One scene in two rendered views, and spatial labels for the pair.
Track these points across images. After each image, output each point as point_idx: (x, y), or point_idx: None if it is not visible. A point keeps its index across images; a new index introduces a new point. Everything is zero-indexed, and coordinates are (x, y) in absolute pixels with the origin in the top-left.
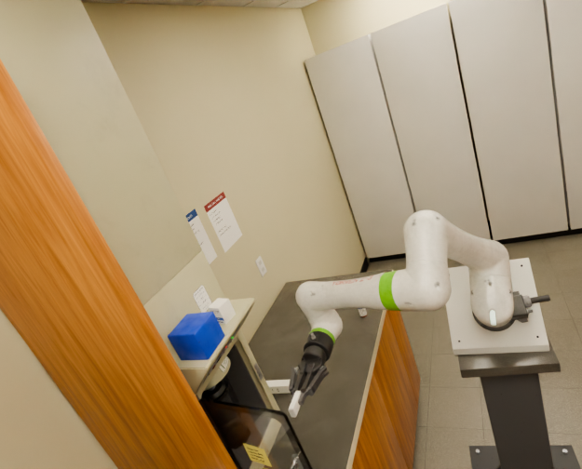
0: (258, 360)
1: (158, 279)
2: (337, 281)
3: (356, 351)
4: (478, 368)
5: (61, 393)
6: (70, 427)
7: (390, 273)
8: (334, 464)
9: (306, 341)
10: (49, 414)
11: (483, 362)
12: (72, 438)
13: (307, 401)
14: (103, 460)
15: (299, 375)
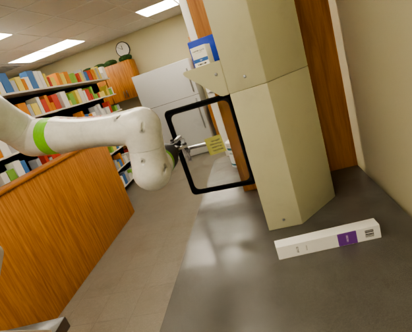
0: (403, 284)
1: None
2: (96, 116)
3: (188, 330)
4: (46, 321)
5: (341, 29)
6: (343, 57)
7: (45, 118)
8: (203, 221)
9: (167, 145)
10: (337, 36)
11: (35, 329)
12: (343, 65)
13: (247, 249)
14: (352, 102)
15: (176, 143)
